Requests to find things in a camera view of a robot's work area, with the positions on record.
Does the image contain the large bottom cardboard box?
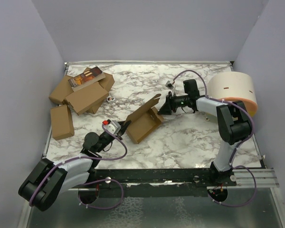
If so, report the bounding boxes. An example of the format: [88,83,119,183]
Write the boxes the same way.
[49,66,115,105]

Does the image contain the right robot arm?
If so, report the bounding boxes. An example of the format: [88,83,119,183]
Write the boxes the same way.
[158,79,253,186]

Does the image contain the white round ceramic container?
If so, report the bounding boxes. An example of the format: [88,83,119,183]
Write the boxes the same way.
[207,71,258,117]

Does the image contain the paperback book dark cover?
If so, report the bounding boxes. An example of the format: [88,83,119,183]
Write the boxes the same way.
[68,66,105,92]

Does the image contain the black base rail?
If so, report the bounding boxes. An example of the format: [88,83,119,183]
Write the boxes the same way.
[78,168,236,198]

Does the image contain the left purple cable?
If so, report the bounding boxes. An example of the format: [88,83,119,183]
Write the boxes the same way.
[28,123,128,211]

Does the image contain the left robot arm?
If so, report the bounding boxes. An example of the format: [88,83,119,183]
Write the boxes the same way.
[18,120,131,211]

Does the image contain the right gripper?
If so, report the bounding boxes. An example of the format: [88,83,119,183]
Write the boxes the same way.
[158,92,190,115]

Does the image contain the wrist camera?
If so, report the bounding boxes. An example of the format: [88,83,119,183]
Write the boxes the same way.
[165,80,175,94]
[103,120,121,135]

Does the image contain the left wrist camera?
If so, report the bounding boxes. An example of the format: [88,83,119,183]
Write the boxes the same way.
[103,120,121,135]

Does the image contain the small cardboard box left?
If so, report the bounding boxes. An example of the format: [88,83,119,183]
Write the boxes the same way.
[50,104,75,141]

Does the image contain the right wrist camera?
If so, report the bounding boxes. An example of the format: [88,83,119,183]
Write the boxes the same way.
[165,80,175,94]

